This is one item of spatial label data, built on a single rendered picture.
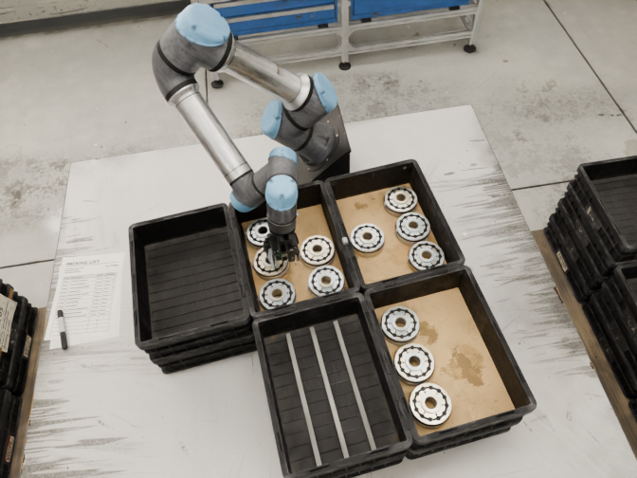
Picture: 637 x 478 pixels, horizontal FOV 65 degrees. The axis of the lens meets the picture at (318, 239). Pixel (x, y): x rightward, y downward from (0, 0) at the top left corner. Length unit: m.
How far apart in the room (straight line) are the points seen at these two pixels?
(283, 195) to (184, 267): 0.51
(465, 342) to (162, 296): 0.86
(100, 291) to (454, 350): 1.12
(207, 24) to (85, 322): 0.98
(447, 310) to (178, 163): 1.15
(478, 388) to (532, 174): 1.76
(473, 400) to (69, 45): 3.59
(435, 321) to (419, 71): 2.26
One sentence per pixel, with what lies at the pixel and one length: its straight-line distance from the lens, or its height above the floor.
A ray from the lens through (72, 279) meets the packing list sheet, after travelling 1.86.
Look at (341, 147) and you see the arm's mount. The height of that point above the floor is 0.91.
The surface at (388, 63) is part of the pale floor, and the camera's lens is 3.49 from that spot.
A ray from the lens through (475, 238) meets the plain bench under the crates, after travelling 1.76.
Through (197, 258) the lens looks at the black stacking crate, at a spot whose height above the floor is 0.83.
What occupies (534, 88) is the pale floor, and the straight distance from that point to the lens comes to 3.46.
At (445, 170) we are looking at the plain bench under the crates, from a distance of 1.92.
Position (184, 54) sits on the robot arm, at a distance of 1.35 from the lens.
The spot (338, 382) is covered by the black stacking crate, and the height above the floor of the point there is 0.83.
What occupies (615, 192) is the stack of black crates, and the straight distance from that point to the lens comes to 2.34.
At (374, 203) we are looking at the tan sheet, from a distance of 1.63.
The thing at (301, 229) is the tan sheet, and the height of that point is 0.83.
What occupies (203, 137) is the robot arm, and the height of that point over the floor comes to 1.19.
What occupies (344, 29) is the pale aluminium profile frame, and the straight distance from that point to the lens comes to 3.29.
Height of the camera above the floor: 2.12
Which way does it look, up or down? 57 degrees down
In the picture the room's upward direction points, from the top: 5 degrees counter-clockwise
